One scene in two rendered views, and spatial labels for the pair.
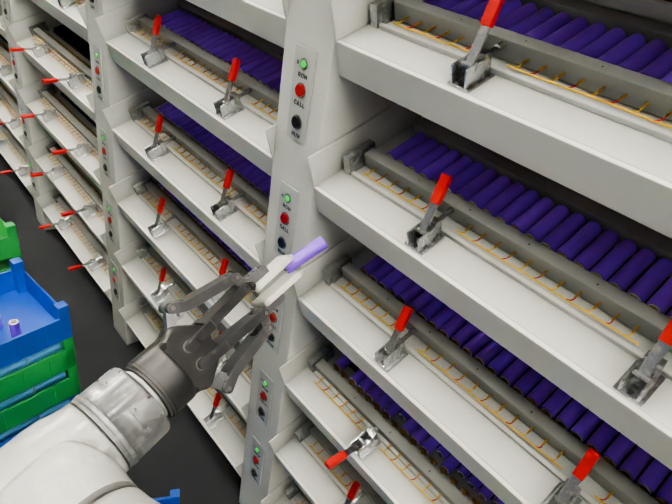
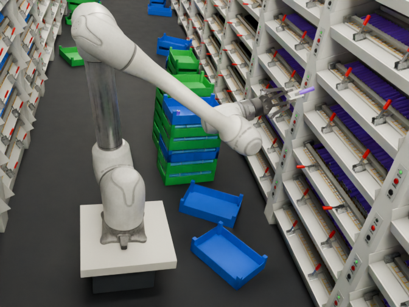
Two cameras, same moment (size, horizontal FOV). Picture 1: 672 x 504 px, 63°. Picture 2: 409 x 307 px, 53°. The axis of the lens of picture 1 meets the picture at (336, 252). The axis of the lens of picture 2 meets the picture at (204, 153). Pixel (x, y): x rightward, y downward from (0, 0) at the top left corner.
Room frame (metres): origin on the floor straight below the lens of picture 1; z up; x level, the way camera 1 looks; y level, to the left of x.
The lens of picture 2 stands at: (-0.98, -0.45, 1.45)
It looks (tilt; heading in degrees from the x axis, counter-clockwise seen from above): 33 degrees down; 30
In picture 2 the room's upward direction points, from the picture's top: 10 degrees clockwise
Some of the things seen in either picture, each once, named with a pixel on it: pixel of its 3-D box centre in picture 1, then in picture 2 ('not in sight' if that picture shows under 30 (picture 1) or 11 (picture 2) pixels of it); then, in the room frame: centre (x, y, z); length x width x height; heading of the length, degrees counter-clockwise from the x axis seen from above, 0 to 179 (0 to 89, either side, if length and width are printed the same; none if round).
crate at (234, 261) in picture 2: not in sight; (227, 253); (0.31, 0.08, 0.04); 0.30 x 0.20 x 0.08; 81
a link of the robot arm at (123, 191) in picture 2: not in sight; (123, 194); (-0.05, 0.42, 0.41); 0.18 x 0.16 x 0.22; 58
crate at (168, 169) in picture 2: not in sight; (187, 156); (0.71, 0.65, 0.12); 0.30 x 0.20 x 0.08; 145
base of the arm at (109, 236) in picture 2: not in sight; (123, 226); (-0.07, 0.39, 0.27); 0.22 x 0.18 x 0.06; 46
